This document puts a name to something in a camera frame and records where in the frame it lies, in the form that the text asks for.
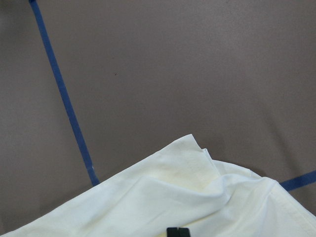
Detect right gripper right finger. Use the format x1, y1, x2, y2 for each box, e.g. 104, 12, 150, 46
178, 228, 191, 237

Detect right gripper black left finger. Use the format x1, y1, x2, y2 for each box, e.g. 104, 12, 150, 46
166, 228, 179, 237

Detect cream long-sleeve cat shirt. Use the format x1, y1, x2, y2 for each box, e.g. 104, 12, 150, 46
7, 135, 316, 237

